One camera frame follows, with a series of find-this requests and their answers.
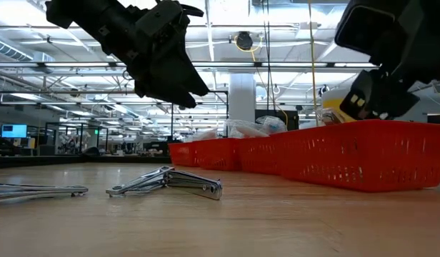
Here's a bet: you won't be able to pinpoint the black background panel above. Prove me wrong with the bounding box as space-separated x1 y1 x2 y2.
254 109 300 131

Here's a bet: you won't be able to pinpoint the blue lit computer monitor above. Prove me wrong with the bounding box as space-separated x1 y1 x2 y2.
0 124 29 139

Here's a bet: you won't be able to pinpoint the yellow white-lidded wipes canister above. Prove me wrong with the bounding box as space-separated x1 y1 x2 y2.
320 87 359 124

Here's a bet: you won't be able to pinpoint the silver ventilation duct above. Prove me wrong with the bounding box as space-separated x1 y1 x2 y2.
0 35 56 64

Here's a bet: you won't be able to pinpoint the black ceiling cable reel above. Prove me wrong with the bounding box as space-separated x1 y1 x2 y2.
235 31 254 51

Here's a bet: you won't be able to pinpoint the blue white bagged toothbrush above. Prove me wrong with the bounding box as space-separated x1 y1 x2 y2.
254 115 289 136

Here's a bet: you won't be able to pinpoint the silver metal nail clipper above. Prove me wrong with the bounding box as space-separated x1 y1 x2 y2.
0 182 89 206
316 106 346 126
105 165 224 201

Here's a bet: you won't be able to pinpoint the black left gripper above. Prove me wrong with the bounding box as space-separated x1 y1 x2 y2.
98 0 211 110

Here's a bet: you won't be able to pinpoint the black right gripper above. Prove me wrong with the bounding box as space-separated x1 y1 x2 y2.
334 0 421 121

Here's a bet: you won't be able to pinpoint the bagged white cotton pads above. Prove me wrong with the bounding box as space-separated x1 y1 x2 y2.
186 128 220 142

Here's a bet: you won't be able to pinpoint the yellow hanging cable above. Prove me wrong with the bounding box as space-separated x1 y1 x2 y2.
306 0 320 126

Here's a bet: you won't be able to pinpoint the black background rig frame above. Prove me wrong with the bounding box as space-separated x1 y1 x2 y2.
169 89 230 139

